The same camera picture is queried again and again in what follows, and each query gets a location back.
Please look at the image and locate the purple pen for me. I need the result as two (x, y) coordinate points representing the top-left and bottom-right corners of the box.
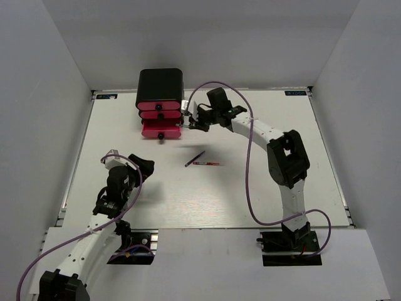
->
(184, 151), (206, 167)

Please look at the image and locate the red pen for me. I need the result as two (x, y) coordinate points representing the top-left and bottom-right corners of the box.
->
(192, 161), (222, 166)

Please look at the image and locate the pink bottom drawer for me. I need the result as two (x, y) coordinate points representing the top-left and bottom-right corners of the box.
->
(142, 119), (181, 140)

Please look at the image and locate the pink drawer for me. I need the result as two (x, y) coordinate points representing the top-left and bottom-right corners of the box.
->
(139, 110), (181, 120)
(136, 101), (181, 112)
(142, 119), (181, 140)

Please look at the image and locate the pink top drawer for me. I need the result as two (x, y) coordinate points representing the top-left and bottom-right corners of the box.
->
(136, 101), (181, 112)

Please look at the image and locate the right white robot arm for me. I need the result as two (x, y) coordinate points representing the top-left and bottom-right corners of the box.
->
(181, 88), (310, 250)

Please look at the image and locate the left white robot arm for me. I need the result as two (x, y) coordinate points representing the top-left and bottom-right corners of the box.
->
(38, 150), (155, 300)

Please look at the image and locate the black drawer cabinet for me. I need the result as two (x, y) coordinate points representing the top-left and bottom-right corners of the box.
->
(135, 68), (184, 106)

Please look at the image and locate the right blue corner label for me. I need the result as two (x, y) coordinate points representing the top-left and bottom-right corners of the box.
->
(284, 90), (307, 96)

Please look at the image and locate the blue corner label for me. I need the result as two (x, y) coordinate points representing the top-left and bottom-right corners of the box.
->
(284, 90), (307, 96)
(96, 93), (118, 100)

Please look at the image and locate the left blue corner label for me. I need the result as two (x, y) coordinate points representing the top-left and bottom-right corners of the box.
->
(96, 93), (118, 100)

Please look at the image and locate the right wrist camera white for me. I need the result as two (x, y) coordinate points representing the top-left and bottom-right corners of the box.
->
(180, 99), (197, 119)

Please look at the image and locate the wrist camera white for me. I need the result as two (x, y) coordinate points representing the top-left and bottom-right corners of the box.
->
(100, 149), (127, 171)
(180, 99), (197, 119)

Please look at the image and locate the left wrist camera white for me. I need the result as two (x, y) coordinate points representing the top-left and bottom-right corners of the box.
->
(100, 149), (127, 171)

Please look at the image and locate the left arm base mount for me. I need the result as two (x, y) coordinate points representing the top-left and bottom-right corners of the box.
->
(108, 221), (159, 265)

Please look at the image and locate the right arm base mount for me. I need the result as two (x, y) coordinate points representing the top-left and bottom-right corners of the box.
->
(256, 231), (322, 267)

